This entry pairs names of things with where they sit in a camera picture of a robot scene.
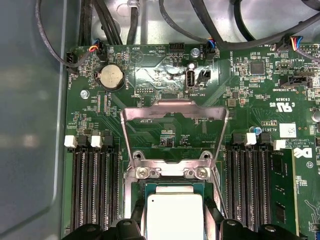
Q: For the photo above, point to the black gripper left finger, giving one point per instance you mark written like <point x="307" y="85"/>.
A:
<point x="120" y="230"/>

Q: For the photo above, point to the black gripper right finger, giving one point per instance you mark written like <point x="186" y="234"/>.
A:
<point x="232" y="230"/>

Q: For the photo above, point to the silver CPU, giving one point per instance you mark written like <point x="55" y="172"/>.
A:
<point x="175" y="215"/>

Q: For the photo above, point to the CPU socket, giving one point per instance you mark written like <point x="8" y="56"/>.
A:
<point x="127" y="195"/>

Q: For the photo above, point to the green RAM stick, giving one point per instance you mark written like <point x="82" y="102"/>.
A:
<point x="282" y="187"/>

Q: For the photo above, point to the green motherboard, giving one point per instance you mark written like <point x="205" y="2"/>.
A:
<point x="175" y="135"/>

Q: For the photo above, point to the silver board screw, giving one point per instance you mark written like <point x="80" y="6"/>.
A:
<point x="85" y="94"/>
<point x="194" y="52"/>

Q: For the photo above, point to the round coin cell battery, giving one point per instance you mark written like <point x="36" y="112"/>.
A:
<point x="111" y="77"/>

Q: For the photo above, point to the internal USB port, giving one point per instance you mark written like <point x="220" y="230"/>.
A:
<point x="190" y="80"/>

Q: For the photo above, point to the black open PC case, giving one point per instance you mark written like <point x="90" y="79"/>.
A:
<point x="30" y="100"/>

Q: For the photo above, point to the square black chip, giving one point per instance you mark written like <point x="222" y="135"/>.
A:
<point x="257" y="67"/>

